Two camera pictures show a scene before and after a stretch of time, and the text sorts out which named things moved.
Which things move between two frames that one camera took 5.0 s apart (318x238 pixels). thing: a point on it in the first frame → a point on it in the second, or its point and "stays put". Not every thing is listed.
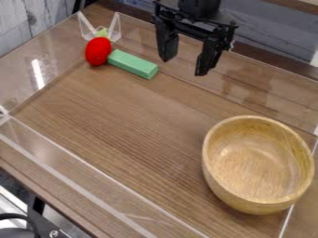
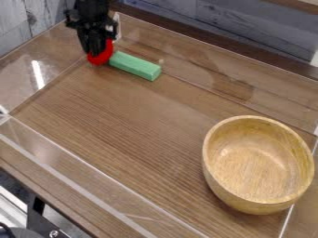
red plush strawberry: [98, 47] stays put
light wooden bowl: [257, 164] stays put
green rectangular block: [133, 63] stays put
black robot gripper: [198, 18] → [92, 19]
